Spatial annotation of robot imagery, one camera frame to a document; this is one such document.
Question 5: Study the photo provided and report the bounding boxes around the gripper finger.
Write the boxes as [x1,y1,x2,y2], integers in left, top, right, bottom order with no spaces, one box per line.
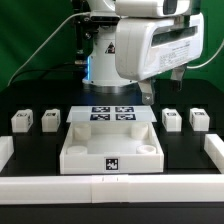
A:
[171,64,187,91]
[138,79,155,105]

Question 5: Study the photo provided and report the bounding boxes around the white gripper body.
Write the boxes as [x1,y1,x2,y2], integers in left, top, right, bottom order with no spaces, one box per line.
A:
[115,14,204,81]

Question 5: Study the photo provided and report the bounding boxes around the white square tabletop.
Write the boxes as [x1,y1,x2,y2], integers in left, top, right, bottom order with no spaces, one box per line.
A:
[60,121,164,174]

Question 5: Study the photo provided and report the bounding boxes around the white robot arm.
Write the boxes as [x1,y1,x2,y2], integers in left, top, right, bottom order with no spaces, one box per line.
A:
[84,0,204,105]

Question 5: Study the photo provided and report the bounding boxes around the white U-shaped obstacle fence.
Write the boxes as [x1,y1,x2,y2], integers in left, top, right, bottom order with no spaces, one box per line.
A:
[0,136,224,205]

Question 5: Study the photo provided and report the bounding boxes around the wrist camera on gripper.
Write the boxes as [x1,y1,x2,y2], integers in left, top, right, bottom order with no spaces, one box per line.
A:
[115,0,201,18]

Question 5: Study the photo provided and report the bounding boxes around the white marker base plate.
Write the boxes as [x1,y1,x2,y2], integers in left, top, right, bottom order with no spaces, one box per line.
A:
[67,106,157,123]

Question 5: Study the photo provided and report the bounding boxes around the black cable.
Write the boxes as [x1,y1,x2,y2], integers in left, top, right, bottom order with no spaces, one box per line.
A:
[9,63,88,84]

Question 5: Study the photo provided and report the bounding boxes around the white cable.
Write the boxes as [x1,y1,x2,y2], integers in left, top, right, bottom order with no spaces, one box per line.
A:
[7,11,92,88]

